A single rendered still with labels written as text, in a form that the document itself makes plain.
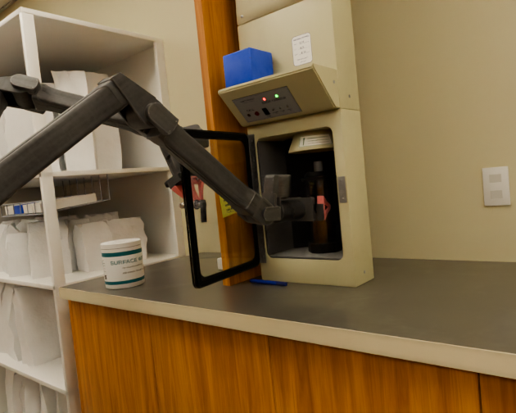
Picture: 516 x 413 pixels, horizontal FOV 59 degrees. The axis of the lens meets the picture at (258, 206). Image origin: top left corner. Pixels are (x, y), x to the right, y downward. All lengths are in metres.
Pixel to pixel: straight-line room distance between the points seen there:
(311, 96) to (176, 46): 1.23
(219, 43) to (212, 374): 0.95
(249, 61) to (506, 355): 0.89
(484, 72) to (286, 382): 1.04
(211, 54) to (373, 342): 0.93
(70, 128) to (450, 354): 0.77
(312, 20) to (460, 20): 0.50
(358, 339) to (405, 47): 1.02
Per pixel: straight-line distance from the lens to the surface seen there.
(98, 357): 1.71
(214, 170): 1.04
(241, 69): 1.28
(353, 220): 1.23
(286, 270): 1.35
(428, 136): 1.57
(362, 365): 0.98
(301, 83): 1.18
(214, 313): 1.15
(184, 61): 2.26
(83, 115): 0.91
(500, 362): 0.84
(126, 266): 1.55
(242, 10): 1.46
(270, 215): 1.13
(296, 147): 1.31
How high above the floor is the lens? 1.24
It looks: 3 degrees down
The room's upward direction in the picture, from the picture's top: 6 degrees counter-clockwise
